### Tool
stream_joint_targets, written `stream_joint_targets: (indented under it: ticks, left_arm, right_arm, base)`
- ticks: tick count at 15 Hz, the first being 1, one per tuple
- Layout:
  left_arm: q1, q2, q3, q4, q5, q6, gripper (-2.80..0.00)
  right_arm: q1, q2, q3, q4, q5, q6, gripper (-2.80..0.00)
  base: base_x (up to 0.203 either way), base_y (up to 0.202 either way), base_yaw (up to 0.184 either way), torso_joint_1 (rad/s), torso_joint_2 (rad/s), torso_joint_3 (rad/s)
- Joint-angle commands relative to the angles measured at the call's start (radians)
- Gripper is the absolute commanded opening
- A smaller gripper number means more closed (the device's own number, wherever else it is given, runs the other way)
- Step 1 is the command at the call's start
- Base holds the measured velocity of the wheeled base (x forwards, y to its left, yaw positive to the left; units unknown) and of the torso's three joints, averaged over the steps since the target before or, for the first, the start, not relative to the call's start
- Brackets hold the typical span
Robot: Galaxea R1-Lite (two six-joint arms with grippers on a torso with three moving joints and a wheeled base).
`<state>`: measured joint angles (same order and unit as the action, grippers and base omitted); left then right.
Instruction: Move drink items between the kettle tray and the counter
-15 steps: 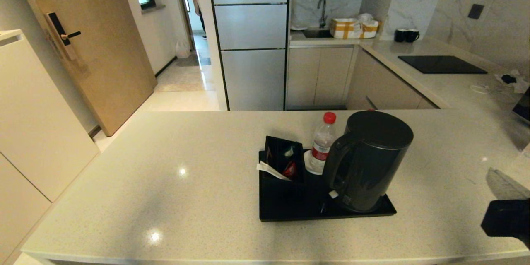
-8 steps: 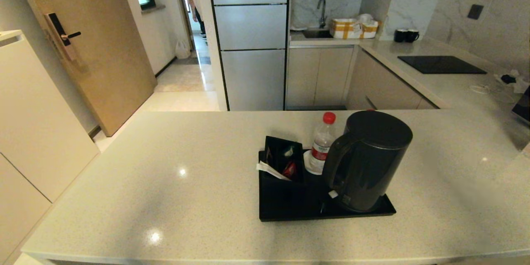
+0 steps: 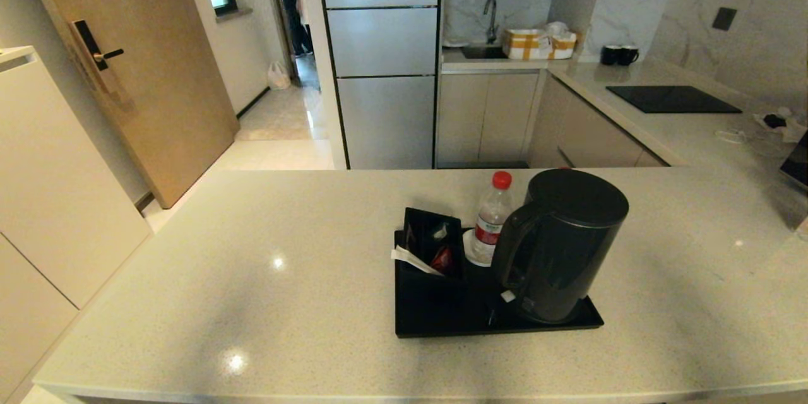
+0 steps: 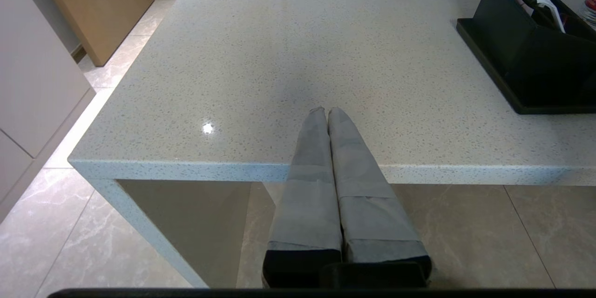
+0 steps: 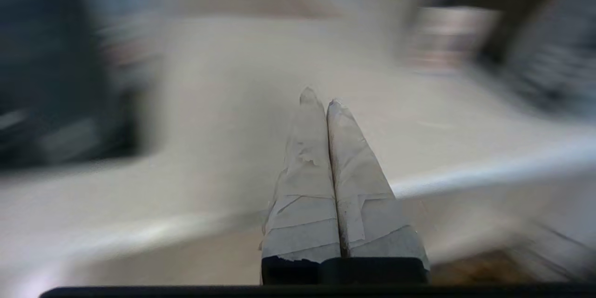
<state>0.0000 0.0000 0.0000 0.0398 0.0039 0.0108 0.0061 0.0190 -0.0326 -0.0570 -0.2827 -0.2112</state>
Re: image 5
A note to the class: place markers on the black electric kettle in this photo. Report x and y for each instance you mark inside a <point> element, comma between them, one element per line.
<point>37,32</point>

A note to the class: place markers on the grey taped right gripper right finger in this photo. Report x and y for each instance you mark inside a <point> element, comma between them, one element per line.
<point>368,195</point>

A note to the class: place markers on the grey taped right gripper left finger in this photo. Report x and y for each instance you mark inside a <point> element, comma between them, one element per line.
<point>305,186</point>

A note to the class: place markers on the black countertop appliance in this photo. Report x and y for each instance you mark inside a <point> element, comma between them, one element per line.
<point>554,56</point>

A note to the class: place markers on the pale box with red stripes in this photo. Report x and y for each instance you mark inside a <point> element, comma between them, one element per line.
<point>449,39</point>

